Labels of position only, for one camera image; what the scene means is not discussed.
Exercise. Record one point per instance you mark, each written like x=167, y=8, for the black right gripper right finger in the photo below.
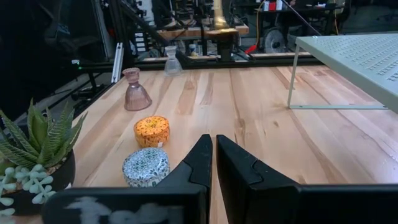
x=242, y=180

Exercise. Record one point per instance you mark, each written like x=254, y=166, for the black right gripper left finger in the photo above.
x=192, y=174

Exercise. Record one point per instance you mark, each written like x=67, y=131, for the orange patterned candle tin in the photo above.
x=151, y=132

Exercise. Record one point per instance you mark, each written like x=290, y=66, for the pink ribbed glass candle holder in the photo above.
x=136, y=96

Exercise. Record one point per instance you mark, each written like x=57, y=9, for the short brass saucer candle holder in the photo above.
x=220, y=18

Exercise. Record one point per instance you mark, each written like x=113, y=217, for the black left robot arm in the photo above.
x=225, y=46

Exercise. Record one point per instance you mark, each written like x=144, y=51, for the blue white floral candle tin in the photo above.
x=145, y=168

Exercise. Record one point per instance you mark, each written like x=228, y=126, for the black plant pot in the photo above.
x=63, y=174

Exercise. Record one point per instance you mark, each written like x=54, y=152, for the white aluminium bar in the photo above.
x=117, y=62

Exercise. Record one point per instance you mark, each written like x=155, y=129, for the wooden background table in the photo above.
x=192, y=32

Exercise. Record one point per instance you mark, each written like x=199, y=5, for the green succulent plant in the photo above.
x=40, y=140

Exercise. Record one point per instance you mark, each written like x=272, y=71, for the green perforated metal shelf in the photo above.
x=357, y=59

